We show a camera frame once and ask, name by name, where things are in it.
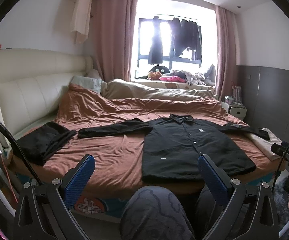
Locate black button-up shirt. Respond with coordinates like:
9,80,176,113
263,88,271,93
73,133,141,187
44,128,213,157
78,114,269,184

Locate folded black clothes pile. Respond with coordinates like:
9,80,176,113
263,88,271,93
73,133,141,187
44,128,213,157
17,121,77,166

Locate pile of clothes on sill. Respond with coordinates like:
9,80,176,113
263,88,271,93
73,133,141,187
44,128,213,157
171,65,215,87

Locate hanging dark clothes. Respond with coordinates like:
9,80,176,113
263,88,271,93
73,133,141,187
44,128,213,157
148,16,202,64

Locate cream folded garment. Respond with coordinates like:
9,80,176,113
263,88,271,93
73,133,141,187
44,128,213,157
246,128,282,161

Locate brown bed sheet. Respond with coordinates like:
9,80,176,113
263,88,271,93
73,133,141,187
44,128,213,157
9,83,285,201

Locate person's patterned trouser leg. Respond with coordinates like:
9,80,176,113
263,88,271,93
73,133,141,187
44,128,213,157
119,186,195,239

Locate white bedside cabinet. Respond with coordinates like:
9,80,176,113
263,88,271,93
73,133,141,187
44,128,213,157
221,101,247,121

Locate light patterned pillow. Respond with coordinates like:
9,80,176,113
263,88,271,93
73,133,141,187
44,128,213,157
71,75,103,94

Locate beige duvet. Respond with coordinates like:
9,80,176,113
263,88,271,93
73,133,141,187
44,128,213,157
100,79,214,101

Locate cream padded headboard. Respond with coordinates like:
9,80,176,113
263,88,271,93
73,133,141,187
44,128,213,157
0,49,93,135

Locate black plush toy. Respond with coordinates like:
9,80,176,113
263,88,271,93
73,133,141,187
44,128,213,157
149,65,170,75

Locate pink right curtain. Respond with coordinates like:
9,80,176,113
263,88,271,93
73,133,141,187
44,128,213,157
215,6,238,100

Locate pink curtain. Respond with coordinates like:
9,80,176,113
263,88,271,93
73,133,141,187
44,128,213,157
215,6,238,100
92,0,138,82

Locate hanging cream cloth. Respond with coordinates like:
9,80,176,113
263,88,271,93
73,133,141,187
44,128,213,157
70,0,92,44

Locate pink left curtain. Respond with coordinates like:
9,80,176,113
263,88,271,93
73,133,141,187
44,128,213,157
92,0,138,82

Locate black cable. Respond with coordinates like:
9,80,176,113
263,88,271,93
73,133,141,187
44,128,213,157
0,108,44,186

